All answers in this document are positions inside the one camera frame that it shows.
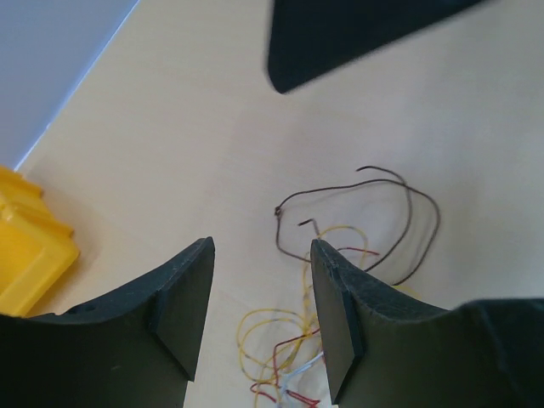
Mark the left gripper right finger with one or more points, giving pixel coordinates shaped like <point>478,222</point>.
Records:
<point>384,348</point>

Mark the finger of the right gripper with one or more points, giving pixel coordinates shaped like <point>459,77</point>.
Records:
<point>308,39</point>

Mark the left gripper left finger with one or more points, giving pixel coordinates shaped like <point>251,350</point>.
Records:
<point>135,346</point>

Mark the yellow plastic bin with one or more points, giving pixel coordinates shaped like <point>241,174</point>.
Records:
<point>36,248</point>

